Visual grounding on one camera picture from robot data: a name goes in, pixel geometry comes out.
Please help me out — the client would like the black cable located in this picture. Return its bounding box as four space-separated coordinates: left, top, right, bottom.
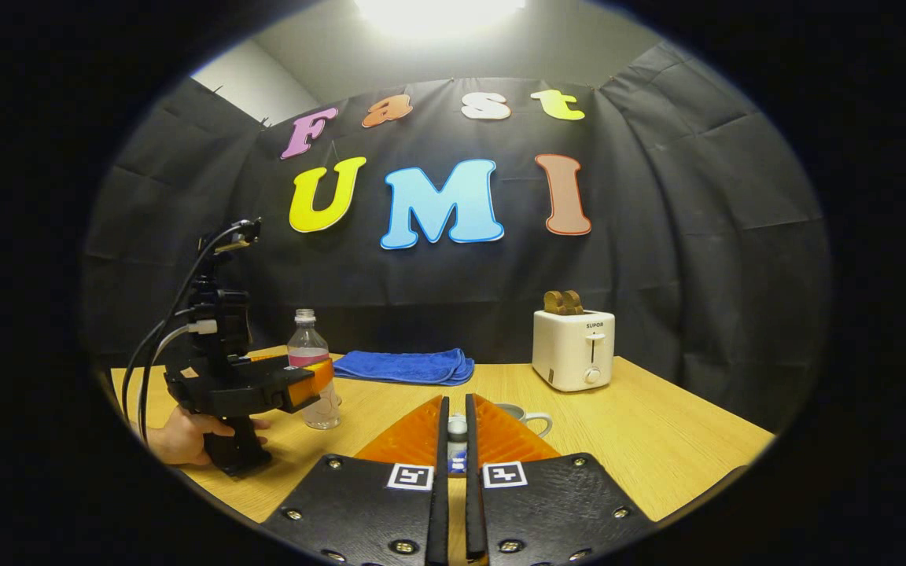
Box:
121 220 259 443

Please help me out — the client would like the blue folded towel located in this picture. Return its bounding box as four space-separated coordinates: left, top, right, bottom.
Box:
333 348 475 386

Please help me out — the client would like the clear water bottle pink label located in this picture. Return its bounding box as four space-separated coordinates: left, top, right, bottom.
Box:
288 309 341 430

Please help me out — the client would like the black backdrop cloth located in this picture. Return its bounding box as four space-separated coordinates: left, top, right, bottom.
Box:
83 39 831 433

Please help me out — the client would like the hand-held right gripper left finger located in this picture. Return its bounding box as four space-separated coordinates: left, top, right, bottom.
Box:
260 395 451 566

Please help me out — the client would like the white cable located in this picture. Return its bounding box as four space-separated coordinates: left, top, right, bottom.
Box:
148 321 218 378

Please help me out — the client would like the white blue teacup lid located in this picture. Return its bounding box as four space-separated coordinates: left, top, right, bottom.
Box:
447 415 469 476

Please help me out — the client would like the white toaster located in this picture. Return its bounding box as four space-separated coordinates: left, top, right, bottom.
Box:
532 309 616 392

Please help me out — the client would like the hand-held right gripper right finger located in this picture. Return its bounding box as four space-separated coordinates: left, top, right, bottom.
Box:
465 393 658 566

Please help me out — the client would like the white blue teacup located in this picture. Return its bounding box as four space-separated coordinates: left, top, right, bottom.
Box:
492 402 554 441

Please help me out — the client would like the ceiling light panel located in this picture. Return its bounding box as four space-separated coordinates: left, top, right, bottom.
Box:
355 0 526 36

